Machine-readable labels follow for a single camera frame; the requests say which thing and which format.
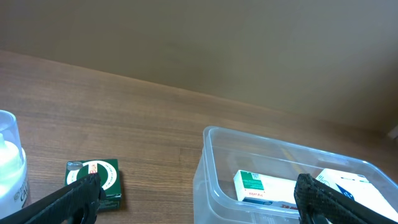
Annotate white green medicine box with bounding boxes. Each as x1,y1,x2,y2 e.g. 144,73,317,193
233,170,297,210

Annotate small green square box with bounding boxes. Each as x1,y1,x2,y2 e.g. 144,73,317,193
65,159,122,212

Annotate white spray bottle clear cap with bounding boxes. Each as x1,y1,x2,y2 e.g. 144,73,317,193
0,110,31,218

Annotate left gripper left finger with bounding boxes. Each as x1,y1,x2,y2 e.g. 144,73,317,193
1,173,106,224

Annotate white plaster box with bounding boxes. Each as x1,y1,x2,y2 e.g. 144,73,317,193
316,169,397,222

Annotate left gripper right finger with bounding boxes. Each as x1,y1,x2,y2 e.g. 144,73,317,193
294,174,397,224

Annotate clear plastic container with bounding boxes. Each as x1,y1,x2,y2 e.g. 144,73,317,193
193,126,397,223

